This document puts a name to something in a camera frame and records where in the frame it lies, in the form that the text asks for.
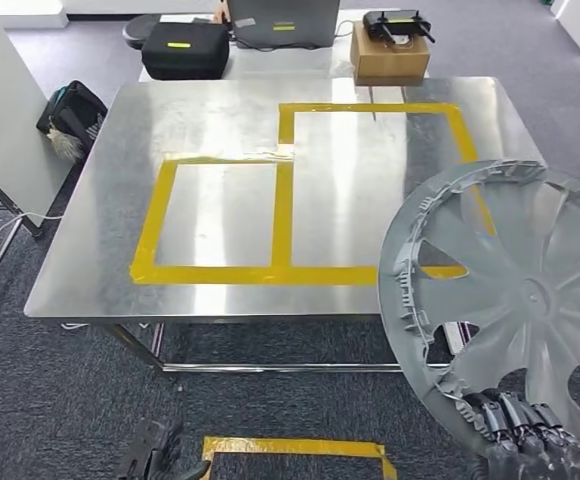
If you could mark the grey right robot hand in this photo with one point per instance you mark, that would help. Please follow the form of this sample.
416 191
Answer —
530 457

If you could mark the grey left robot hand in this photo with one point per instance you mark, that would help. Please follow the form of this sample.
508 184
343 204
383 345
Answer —
172 464

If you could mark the grey plastic wheel hubcap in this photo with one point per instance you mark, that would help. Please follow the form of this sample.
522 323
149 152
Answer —
534 298

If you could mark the steel top workbench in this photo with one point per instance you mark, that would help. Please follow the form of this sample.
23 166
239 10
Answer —
120 199

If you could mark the white power strip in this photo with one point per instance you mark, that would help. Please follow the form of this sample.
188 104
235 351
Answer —
454 338

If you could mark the yellow floor tape square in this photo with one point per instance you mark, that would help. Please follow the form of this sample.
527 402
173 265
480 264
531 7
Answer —
290 446

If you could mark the small yellow tape outline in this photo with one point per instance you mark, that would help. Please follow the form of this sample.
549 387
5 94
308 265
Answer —
149 225

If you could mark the black backpack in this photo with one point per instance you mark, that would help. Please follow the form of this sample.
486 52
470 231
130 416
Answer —
77 112

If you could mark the large yellow tape outline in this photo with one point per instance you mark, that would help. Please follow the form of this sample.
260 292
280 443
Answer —
370 108

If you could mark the black zipped carry case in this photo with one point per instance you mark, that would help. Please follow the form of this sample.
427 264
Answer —
185 53

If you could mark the white top steel table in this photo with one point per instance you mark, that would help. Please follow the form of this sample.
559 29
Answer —
5 99

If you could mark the brown cardboard box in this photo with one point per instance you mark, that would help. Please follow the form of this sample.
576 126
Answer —
390 63

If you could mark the black round stool seat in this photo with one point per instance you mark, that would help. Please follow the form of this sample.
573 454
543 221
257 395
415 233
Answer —
137 30

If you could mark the grey laptop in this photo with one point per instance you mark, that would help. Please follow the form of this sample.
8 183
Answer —
285 20

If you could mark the black router with antennas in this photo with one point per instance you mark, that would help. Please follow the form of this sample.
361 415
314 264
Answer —
395 23

